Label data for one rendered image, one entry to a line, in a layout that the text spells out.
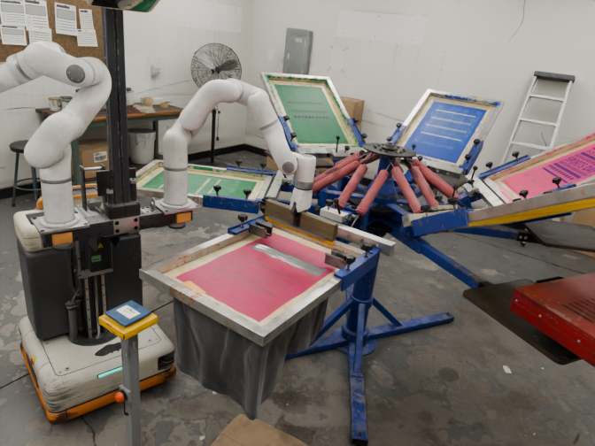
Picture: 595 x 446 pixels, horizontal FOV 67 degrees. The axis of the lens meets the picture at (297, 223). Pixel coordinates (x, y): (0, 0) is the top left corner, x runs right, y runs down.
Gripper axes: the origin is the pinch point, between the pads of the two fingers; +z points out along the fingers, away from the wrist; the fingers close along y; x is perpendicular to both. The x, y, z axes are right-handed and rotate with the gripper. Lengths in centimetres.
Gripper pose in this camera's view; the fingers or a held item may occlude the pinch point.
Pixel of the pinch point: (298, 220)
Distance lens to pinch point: 192.7
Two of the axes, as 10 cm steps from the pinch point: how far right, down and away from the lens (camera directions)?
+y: -5.7, 2.5, -7.8
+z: -1.2, 9.2, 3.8
